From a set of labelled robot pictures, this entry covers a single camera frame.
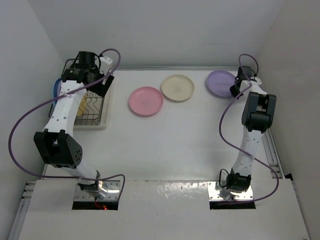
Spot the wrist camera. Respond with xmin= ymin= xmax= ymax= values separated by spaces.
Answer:
xmin=250 ymin=77 xmax=262 ymax=86
xmin=98 ymin=56 xmax=113 ymax=75

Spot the lilac plate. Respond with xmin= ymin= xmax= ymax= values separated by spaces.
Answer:
xmin=206 ymin=70 xmax=235 ymax=98

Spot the orange plate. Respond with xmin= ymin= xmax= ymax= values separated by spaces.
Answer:
xmin=76 ymin=93 xmax=88 ymax=117

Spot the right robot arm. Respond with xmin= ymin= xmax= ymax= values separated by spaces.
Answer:
xmin=226 ymin=66 xmax=277 ymax=193

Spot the beige drip tray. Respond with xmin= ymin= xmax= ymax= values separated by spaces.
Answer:
xmin=73 ymin=83 xmax=114 ymax=130

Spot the pink plate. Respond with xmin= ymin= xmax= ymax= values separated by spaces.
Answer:
xmin=128 ymin=86 xmax=164 ymax=117

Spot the metal base plate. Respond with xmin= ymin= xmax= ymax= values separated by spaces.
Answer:
xmin=207 ymin=181 xmax=254 ymax=202
xmin=74 ymin=180 xmax=120 ymax=202

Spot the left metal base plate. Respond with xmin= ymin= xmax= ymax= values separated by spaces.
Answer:
xmin=74 ymin=180 xmax=120 ymax=202

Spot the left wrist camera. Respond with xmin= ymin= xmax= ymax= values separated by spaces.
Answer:
xmin=98 ymin=56 xmax=113 ymax=75

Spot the wire dish rack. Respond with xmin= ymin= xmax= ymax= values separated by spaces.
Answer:
xmin=48 ymin=58 xmax=112 ymax=129

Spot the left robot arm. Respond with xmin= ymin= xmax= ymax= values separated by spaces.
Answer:
xmin=33 ymin=51 xmax=114 ymax=198

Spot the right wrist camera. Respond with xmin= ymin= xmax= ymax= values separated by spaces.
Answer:
xmin=250 ymin=77 xmax=262 ymax=86

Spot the blue plate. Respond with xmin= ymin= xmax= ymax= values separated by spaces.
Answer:
xmin=51 ymin=78 xmax=62 ymax=99

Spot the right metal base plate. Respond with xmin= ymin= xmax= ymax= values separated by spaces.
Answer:
xmin=207 ymin=181 xmax=254 ymax=202

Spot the cream plate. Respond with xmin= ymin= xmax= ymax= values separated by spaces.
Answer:
xmin=160 ymin=74 xmax=195 ymax=102

